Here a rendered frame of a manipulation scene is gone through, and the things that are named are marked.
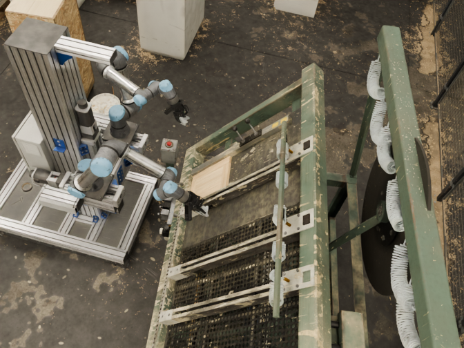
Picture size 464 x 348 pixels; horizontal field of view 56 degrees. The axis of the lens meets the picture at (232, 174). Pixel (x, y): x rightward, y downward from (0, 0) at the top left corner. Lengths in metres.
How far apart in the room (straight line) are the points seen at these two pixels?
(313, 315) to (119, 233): 2.33
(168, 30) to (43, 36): 2.79
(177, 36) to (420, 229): 4.03
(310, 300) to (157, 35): 4.07
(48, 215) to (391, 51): 3.00
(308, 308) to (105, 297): 2.29
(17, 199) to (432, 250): 3.42
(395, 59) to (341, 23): 4.13
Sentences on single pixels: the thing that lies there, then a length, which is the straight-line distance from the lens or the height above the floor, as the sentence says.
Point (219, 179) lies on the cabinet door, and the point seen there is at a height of 1.14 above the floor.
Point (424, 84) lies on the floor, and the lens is 6.10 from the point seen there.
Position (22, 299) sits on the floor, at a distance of 4.06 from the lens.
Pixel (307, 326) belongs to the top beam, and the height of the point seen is 1.84.
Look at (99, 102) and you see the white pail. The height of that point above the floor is 0.36.
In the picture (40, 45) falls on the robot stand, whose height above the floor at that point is 2.03.
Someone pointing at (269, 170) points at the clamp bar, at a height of 1.59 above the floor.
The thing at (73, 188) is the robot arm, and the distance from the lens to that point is 2.90.
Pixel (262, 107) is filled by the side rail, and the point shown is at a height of 1.47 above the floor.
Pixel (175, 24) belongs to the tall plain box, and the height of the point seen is 0.52.
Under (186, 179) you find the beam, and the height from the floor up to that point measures 0.88.
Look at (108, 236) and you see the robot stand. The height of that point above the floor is 0.21.
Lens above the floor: 3.64
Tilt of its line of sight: 55 degrees down
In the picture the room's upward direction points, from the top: 9 degrees clockwise
